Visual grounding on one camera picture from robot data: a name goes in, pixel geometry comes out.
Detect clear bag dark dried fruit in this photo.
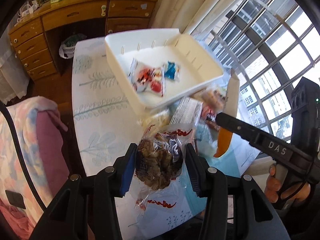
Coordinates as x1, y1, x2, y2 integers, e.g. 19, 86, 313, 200
135, 124, 195, 212

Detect white red-edged snack bag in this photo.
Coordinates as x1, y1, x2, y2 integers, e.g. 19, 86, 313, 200
170, 97, 203, 127

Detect blue foil snack packet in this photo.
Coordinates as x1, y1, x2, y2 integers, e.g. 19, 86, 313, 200
164, 61, 181, 81

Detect right hand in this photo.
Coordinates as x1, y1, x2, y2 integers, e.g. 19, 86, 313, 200
264, 164, 311, 203

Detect white tree-print tablecloth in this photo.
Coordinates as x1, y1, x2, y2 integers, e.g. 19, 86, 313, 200
72, 37, 258, 239

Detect yellow puffed snack bag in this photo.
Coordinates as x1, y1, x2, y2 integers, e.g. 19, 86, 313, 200
137, 109, 170, 129

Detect clear bag orange pastries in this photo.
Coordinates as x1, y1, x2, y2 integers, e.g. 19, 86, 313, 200
191, 84, 226, 114

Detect red white snack packet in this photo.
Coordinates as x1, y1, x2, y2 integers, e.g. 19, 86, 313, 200
128, 59, 165, 97

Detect floral blanket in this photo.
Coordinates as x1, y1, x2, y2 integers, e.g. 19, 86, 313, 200
1, 96, 69, 239

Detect white plastic storage bin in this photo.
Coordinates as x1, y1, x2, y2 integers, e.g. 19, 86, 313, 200
105, 29, 223, 115

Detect wooden desk with drawers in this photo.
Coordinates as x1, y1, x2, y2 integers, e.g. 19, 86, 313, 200
9, 0, 157, 81

